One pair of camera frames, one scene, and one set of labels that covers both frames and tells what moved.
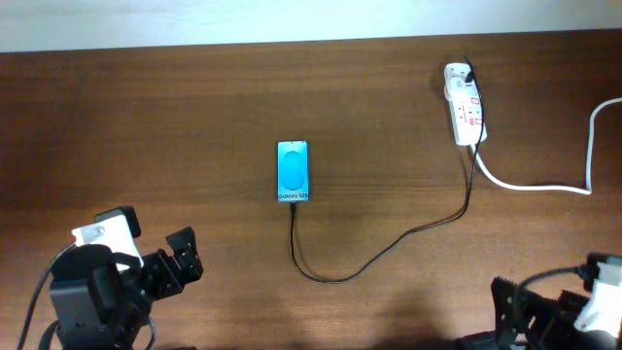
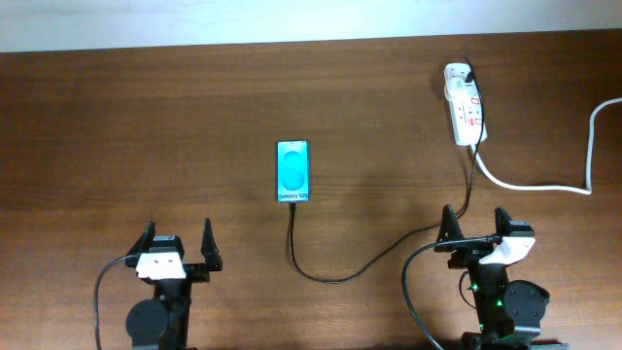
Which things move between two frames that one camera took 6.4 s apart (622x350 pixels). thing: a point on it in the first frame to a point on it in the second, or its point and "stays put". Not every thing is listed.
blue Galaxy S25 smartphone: x=293 y=171 stays put
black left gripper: x=172 y=276 to x=199 y=273
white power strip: x=466 y=109 stays put
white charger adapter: x=457 y=88 stays put
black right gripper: x=527 y=316 to x=468 y=246
